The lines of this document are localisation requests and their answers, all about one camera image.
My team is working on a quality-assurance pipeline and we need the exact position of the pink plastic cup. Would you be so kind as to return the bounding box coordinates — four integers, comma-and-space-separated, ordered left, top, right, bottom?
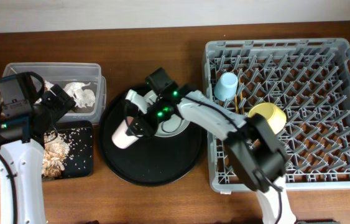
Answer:
111, 116, 138, 149

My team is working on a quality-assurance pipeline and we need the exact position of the white napkin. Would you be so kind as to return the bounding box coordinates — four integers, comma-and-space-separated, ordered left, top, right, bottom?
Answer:
39, 80, 96, 109

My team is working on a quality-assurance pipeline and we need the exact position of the food scraps and rice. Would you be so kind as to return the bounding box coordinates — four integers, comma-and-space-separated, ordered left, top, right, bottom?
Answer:
40, 127, 92, 179

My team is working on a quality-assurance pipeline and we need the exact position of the blue plastic cup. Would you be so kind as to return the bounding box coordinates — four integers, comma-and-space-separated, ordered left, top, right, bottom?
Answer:
214, 72, 238, 101

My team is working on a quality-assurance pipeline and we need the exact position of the wooden chopstick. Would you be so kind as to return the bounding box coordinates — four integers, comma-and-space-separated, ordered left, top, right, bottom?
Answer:
234, 96, 239, 114
239, 80, 245, 114

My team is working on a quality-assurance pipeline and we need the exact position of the yellow bowl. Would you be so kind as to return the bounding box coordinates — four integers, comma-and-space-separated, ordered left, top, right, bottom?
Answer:
247, 102, 287, 134

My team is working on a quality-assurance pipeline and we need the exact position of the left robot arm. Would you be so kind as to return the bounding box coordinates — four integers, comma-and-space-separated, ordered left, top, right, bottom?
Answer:
0, 85, 75, 223

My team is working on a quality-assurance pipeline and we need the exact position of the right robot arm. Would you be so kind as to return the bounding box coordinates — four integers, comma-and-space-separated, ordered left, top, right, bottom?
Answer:
112, 83, 297, 223

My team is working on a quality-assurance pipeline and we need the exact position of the clear plastic waste bin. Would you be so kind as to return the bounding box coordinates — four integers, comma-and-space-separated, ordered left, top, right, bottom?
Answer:
3, 62, 106, 124

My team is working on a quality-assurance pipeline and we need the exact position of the grey dishwasher rack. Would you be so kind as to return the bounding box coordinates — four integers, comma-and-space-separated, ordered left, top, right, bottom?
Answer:
202, 38, 350, 190

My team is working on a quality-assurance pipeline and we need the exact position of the pale green plate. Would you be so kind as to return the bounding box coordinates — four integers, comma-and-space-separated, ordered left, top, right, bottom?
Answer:
144, 90, 190, 138

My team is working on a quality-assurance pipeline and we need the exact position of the round black serving tray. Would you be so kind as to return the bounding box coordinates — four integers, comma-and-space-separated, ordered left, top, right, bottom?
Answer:
98, 90, 206, 187

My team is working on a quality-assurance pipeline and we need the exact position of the black rectangular tray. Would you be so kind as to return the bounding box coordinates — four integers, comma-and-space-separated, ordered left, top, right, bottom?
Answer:
37, 119, 94, 181

